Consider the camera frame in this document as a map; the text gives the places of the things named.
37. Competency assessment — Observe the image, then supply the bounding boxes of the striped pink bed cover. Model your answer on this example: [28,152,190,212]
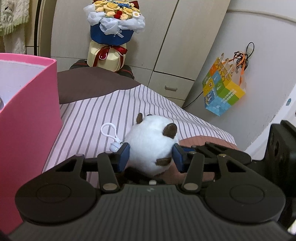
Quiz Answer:
[43,66,239,186]

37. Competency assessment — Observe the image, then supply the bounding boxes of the black clothes rack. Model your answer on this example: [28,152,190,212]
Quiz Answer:
[34,0,42,56]

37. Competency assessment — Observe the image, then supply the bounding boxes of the colourful paper gift bag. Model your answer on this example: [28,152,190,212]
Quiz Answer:
[202,51,247,116]

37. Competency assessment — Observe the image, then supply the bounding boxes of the flower bouquet blue wrap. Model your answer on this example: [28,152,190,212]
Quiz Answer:
[83,1,145,72]

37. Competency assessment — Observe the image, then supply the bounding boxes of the white panda plush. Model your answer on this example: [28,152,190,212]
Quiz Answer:
[100,113,179,177]

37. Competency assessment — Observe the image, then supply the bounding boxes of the grey wardrobe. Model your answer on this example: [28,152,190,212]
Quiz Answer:
[51,1,230,105]

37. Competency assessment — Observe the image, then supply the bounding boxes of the cream knitted cardigan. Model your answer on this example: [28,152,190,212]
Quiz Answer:
[1,0,30,54]

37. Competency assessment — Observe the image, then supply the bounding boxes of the white door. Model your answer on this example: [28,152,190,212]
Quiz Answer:
[245,86,295,160]

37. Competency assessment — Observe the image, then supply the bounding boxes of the pink cardboard box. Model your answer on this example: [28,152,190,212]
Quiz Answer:
[1,53,62,234]

